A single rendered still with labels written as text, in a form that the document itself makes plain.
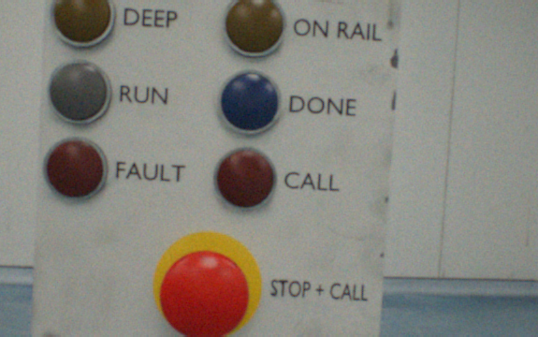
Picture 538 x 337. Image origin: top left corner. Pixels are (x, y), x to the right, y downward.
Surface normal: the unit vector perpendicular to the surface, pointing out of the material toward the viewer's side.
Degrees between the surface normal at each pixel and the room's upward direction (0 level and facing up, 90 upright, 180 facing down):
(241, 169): 87
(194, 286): 86
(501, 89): 90
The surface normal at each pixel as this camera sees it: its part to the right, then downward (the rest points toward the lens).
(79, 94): 0.06, 0.09
